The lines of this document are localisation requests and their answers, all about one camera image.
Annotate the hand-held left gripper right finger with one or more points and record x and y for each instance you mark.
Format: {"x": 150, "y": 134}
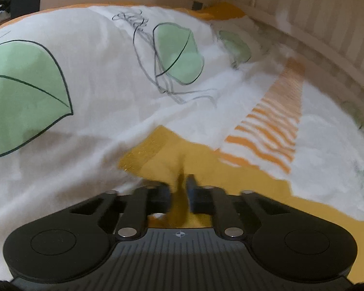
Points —
{"x": 197, "y": 196}

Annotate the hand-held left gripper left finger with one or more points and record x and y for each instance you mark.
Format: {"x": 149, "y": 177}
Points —
{"x": 161, "y": 198}

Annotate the mustard yellow small garment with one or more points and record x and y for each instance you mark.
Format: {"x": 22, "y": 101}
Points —
{"x": 206, "y": 169}

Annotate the white leaf-print blanket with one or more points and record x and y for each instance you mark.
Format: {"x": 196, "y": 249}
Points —
{"x": 103, "y": 97}

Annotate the small dark block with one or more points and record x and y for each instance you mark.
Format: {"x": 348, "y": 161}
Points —
{"x": 197, "y": 5}

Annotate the dark furniture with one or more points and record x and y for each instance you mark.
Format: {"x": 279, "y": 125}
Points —
{"x": 21, "y": 6}

